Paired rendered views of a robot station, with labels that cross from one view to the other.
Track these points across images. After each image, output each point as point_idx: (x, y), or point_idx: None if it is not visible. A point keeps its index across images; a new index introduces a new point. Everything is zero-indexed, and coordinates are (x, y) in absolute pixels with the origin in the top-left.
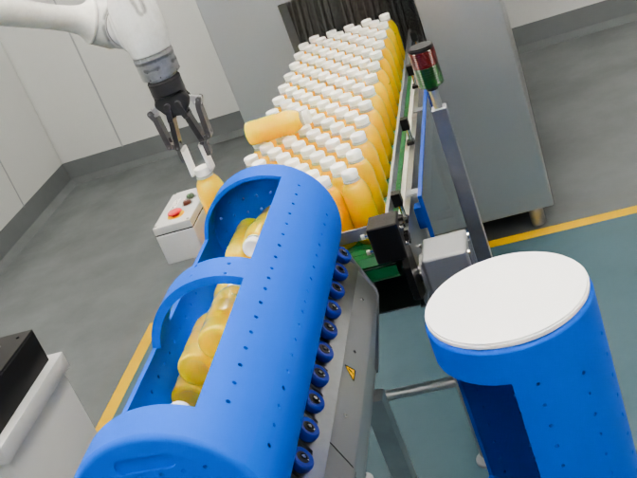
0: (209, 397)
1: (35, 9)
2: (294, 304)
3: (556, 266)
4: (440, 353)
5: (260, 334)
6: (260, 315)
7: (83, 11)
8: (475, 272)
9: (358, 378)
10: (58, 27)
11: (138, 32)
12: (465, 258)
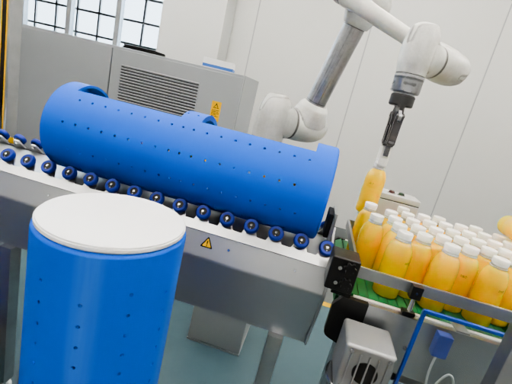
0: (82, 94)
1: (398, 27)
2: (168, 142)
3: (112, 240)
4: None
5: (130, 117)
6: (146, 119)
7: None
8: (170, 222)
9: (206, 251)
10: None
11: (400, 52)
12: (344, 348)
